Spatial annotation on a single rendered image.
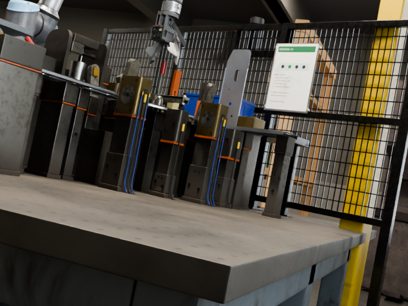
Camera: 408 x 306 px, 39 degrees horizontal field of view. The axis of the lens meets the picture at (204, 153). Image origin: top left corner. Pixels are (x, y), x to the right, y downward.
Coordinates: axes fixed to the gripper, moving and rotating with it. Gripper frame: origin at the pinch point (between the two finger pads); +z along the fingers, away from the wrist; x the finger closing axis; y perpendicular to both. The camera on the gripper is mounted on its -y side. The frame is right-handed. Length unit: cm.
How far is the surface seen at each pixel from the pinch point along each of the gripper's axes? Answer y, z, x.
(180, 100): 1.7, 13.6, 14.4
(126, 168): 42, 42, 36
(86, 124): 33.5, 30.4, 3.3
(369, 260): -413, 87, -75
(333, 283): -45, 69, 66
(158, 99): 13.6, 16.1, 15.1
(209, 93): 6.5, 11.0, 32.0
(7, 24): 61, 4, -13
